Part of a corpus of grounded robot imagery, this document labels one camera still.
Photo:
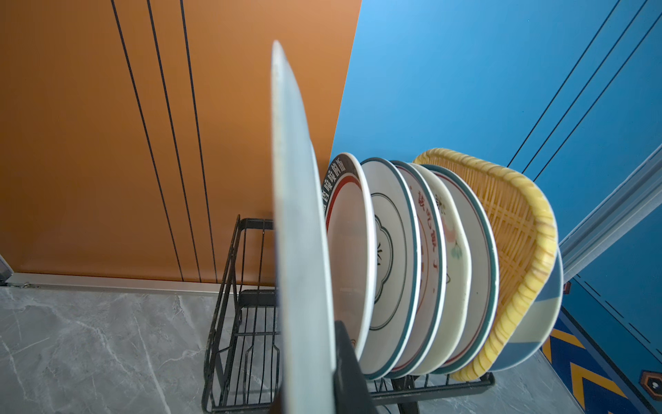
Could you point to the white plate red characters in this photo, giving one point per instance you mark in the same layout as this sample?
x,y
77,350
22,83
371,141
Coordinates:
x,y
485,269

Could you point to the black wire dish rack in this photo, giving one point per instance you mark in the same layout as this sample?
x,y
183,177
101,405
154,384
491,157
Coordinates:
x,y
243,362

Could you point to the yellow woven tray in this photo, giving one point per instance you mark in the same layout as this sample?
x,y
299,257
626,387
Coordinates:
x,y
526,239

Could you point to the white flower outline plate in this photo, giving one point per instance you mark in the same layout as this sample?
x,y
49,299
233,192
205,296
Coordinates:
x,y
398,268

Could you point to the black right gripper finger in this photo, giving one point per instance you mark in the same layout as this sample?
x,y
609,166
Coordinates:
x,y
351,394

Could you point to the aluminium corner post right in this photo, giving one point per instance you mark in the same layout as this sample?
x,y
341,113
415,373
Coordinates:
x,y
633,200

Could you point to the cream floral plate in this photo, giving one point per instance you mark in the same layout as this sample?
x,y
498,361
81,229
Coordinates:
x,y
450,339

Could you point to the blue striped plate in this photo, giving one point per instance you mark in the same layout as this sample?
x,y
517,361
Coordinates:
x,y
537,324
305,299

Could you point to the orange sunburst plate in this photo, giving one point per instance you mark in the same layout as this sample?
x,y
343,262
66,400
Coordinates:
x,y
432,275

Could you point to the green rimmed white plate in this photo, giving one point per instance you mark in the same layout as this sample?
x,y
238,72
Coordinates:
x,y
351,234

